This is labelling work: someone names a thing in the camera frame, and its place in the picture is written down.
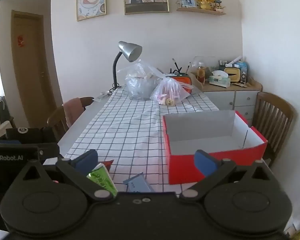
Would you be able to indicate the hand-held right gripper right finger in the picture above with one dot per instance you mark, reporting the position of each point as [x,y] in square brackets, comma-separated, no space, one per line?
[204,162]

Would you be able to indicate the blue and white package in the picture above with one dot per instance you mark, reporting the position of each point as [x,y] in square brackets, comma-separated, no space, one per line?
[243,70]

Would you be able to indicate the black brush holder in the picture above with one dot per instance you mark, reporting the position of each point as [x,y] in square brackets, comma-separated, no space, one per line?
[176,71]

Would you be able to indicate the blue snack packet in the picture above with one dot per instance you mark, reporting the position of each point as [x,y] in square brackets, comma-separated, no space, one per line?
[137,183]

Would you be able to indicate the green tissue box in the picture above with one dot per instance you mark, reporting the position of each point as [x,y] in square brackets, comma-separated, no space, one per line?
[218,81]

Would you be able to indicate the small standing photo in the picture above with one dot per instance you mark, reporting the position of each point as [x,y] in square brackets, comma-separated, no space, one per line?
[188,0]

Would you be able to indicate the small lantern ornament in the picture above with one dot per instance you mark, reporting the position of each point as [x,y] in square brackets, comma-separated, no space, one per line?
[218,5]

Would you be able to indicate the green snack packet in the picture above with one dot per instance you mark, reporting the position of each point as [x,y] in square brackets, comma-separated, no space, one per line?
[102,180]

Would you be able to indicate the clear glass jar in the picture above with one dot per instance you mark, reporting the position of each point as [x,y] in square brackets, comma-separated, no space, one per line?
[207,62]

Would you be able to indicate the wooden slatted chair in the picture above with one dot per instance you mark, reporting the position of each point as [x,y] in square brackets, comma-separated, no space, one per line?
[277,105]

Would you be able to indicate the silver desk lamp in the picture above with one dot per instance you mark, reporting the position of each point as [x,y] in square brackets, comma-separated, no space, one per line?
[130,50]

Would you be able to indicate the amber drink bottle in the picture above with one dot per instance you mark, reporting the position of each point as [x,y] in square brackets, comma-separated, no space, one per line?
[201,75]

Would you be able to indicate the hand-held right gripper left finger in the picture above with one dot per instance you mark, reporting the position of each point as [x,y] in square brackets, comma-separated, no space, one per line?
[86,159]

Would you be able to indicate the wooden wall shelf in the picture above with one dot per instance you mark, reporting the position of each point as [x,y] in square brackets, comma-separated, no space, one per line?
[202,10]

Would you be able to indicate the pink cloth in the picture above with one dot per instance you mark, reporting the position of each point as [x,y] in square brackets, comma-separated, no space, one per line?
[73,110]

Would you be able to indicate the checked white tablecloth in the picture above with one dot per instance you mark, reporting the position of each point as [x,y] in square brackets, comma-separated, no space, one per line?
[120,130]

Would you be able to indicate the white drawer cabinet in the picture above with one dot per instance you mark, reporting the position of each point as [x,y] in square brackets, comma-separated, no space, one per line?
[220,98]

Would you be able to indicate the red door sticker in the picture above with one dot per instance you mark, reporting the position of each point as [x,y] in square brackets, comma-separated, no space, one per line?
[20,41]

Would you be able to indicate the thin paint brush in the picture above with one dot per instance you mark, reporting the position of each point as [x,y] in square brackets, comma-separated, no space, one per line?
[188,67]

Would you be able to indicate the red cardboard box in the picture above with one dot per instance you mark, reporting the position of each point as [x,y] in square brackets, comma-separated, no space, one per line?
[180,167]

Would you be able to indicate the red snack packet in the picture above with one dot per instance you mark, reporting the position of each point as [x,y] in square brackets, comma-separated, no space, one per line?
[108,164]

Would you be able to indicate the orange container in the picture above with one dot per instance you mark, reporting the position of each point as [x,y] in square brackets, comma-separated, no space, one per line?
[183,80]

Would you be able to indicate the small white packets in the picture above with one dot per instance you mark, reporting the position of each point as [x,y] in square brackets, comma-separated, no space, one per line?
[103,97]

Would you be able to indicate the large clear plastic bag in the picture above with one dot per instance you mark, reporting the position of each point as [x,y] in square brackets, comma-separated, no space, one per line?
[140,87]

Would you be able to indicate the wooden door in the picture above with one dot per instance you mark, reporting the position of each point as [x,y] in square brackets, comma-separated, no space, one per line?
[30,80]

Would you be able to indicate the framed food picture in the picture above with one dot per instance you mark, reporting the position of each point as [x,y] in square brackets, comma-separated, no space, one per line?
[91,1]

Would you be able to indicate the wooden chair with cloth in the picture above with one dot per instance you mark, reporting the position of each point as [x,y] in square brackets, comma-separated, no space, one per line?
[55,122]

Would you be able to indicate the small clear plastic bag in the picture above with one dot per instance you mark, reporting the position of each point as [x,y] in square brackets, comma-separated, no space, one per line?
[167,92]

